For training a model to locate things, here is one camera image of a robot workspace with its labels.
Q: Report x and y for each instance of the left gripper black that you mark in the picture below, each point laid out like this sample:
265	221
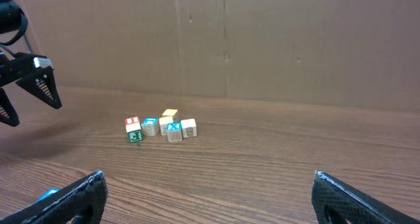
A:
38	82

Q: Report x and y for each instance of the cardboard back wall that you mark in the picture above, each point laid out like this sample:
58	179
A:
362	53

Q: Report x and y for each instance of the yellow block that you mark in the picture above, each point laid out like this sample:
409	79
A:
163	122
48	193
173	113

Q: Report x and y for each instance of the blue L block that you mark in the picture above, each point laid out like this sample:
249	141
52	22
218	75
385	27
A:
150	126

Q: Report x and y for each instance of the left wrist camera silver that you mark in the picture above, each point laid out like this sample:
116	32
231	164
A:
40	62

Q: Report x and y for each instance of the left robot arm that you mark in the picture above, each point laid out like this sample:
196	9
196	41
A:
12	19

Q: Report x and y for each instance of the white green-sided block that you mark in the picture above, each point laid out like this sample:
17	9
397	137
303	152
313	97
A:
134	132

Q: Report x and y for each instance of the white patterned block right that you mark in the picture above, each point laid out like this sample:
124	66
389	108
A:
189	128

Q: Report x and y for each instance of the blue X block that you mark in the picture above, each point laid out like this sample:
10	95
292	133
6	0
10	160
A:
174	132

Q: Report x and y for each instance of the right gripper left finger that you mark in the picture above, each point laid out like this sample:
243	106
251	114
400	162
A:
80	202

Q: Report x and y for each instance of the red I block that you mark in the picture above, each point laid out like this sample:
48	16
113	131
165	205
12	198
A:
133	120

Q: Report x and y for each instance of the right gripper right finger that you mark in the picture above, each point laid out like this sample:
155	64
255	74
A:
337	202

